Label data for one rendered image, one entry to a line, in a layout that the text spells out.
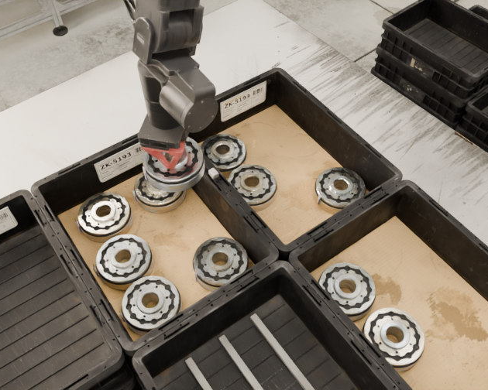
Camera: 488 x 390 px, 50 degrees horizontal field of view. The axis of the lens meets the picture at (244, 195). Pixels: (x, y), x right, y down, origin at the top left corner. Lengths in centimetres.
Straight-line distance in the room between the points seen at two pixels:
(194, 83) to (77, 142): 78
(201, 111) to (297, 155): 50
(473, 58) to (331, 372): 146
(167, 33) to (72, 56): 220
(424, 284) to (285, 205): 31
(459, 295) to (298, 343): 31
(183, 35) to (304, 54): 96
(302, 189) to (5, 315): 62
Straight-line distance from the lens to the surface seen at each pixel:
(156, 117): 78
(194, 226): 104
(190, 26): 71
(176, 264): 100
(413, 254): 106
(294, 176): 112
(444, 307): 102
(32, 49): 299
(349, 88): 153
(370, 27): 301
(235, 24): 174
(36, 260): 108
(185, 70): 70
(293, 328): 95
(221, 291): 86
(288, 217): 106
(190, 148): 90
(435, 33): 218
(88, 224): 105
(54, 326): 100
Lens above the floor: 170
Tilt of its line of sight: 53 degrees down
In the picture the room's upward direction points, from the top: straight up
